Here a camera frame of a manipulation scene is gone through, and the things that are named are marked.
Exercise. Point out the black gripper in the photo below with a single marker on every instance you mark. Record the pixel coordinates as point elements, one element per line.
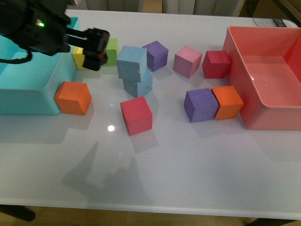
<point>45,30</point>

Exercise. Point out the light blue foam cube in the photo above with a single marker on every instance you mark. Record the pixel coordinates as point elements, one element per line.
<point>138,89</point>
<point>132,63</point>

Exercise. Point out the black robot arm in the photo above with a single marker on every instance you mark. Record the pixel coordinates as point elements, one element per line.
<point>12,17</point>

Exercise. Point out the yellow foam cube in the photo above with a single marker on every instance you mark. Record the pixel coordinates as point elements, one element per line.
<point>78,58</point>

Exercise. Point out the green foam cube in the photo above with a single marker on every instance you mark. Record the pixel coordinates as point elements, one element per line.
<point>112,51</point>

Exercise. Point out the orange foam cube near bin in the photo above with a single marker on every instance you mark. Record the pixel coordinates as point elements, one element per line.
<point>73,98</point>

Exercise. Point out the purple foam cube back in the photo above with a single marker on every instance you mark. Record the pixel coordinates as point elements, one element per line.
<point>157,55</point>

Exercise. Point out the purple foam cube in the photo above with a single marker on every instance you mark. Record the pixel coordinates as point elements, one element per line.
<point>200,105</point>
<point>157,55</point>

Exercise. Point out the cyan plastic bin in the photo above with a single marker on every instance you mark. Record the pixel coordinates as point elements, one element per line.
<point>29,88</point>

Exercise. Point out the red foam cube front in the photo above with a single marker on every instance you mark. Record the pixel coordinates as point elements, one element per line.
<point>137,115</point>

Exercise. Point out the pink foam cube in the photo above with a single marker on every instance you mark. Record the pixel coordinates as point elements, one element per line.
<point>187,61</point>

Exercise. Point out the purple foam cube front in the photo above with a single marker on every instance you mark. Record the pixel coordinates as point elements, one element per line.
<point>200,105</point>

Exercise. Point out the dark red foam cube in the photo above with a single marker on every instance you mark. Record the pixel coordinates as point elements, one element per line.
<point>216,64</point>

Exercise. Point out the orange foam cube right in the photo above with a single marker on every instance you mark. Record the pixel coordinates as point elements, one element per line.
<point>229,102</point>

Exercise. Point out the table label sticker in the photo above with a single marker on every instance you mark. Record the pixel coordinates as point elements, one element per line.
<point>267,22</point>

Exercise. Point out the pink plastic bin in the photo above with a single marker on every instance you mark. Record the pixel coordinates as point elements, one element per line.
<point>266,73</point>

